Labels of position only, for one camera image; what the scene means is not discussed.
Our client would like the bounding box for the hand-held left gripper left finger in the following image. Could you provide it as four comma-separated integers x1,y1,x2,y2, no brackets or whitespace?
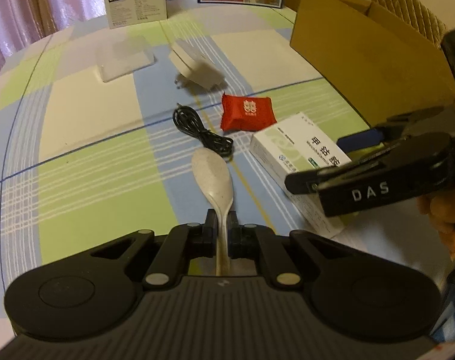
90,208,218,289

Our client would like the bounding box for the white plug charger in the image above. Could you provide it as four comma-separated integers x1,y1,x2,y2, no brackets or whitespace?
168,38,226,92

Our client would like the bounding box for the person's right hand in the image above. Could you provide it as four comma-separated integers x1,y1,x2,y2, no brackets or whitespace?
417,191,455,260

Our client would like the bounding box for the red snack packet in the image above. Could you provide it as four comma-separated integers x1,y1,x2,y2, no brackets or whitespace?
220,93,278,132

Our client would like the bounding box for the pink lace curtain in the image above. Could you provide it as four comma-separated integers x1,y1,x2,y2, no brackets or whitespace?
0,0,109,79

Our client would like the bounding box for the beige speckled spoon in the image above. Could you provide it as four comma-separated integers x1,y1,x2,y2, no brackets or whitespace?
191,147,236,276

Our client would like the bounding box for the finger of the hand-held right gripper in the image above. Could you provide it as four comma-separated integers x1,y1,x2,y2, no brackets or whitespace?
336,107,455,153
285,140,405,196

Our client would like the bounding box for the clear plastic box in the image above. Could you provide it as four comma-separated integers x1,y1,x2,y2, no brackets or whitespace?
96,34,155,83

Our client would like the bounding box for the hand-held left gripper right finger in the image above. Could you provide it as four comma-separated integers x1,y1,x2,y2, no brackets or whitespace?
227,210,348,289

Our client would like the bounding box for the black cable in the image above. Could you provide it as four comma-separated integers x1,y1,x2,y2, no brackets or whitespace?
173,105,234,160

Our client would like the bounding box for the person's blue clothing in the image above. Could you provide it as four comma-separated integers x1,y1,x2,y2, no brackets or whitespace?
434,259,455,342

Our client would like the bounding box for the chair with quilted cover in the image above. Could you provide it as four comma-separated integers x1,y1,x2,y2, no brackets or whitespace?
353,0,448,49

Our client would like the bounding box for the white green medicine box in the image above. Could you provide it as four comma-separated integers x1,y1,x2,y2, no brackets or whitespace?
249,112,354,239

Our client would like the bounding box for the brown cardboard box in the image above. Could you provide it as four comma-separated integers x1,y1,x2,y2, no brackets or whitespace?
290,0,455,128

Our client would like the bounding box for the checked tablecloth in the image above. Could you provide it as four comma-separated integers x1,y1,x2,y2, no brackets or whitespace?
0,5,455,308

